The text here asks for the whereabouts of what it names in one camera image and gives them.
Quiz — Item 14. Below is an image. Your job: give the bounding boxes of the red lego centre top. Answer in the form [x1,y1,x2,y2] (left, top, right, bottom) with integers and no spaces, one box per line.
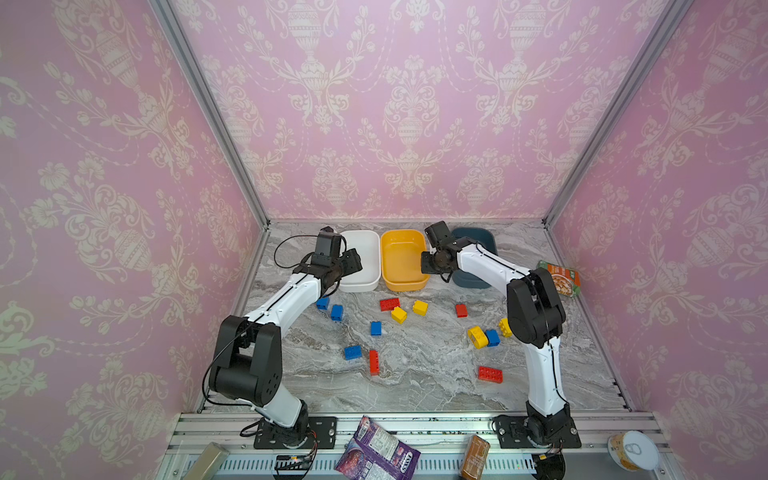
[379,298,400,312]

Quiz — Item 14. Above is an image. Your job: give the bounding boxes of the white plastic container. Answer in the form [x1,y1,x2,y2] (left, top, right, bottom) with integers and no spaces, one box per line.
[340,230,381,293]

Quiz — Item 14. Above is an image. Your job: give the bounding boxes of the olive box bottom left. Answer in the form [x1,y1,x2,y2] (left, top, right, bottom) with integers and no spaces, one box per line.
[183,442,230,480]

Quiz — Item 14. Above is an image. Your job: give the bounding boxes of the purple snack box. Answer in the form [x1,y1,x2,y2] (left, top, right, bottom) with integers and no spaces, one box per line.
[335,416,421,480]

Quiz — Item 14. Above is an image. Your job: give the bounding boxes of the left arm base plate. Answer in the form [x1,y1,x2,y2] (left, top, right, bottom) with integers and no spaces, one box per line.
[253,416,338,450]

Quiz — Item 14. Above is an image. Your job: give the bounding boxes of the yellow plastic container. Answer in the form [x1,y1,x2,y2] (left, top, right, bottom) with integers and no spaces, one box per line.
[381,229,429,292]

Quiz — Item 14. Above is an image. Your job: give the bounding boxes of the blue long lego lower left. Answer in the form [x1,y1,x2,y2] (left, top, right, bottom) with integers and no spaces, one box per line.
[343,345,363,361]

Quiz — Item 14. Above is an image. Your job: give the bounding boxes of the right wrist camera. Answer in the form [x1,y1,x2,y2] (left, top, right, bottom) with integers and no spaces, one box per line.
[425,221,455,250]

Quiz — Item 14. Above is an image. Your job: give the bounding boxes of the red upright lego lower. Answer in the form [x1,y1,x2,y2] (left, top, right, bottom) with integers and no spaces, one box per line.
[369,350,380,376]

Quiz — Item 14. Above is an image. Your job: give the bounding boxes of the yellow lego centre left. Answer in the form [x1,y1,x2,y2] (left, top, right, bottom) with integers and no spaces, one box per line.
[391,307,407,324]

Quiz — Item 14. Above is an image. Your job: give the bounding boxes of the blue square lego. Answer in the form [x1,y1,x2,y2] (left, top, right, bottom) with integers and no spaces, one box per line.
[330,305,344,322]

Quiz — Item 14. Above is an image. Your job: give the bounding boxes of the yellow lego centre right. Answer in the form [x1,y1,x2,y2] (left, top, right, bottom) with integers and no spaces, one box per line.
[412,300,429,316]

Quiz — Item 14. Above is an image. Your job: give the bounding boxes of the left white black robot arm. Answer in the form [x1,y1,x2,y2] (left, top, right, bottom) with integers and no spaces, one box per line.
[207,249,363,447]

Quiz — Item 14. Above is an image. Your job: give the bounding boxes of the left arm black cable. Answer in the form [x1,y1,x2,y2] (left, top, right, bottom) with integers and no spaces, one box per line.
[273,233,319,270]

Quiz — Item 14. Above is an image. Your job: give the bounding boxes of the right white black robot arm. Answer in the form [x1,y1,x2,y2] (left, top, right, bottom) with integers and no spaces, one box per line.
[421,222,572,448]

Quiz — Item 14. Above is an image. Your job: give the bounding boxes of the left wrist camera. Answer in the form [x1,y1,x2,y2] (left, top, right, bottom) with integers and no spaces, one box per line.
[312,226,342,267]

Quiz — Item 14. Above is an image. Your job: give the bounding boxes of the aluminium front rail frame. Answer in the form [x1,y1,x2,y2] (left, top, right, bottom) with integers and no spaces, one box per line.
[156,410,684,479]

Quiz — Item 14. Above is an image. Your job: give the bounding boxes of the yellow long lego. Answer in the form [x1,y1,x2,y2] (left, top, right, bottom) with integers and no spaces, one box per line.
[468,326,489,349]

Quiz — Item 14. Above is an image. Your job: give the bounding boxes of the red long lego lower right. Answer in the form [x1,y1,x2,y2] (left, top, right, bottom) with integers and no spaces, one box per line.
[477,366,504,384]

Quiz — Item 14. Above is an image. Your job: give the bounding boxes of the dark teal plastic container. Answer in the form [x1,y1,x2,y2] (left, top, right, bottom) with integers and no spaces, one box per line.
[452,226,497,289]

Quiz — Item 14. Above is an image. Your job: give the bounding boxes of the brown snack bar packet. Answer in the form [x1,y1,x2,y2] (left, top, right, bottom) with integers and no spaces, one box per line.
[460,435,490,480]

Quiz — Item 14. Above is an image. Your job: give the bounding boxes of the green food packet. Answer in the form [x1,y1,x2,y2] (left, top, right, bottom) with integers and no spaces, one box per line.
[537,260,581,297]

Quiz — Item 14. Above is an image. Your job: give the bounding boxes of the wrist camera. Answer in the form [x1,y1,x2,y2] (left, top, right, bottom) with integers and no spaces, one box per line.
[312,226,342,267]
[425,221,455,250]

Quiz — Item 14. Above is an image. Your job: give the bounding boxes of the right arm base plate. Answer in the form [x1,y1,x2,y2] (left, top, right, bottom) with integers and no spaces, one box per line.
[491,415,582,450]

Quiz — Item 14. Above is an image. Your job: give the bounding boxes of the white tin can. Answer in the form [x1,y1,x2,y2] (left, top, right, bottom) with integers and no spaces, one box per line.
[607,431,660,472]

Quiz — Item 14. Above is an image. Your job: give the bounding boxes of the small yellow lego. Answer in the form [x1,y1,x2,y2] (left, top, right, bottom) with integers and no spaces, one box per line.
[499,318,513,338]

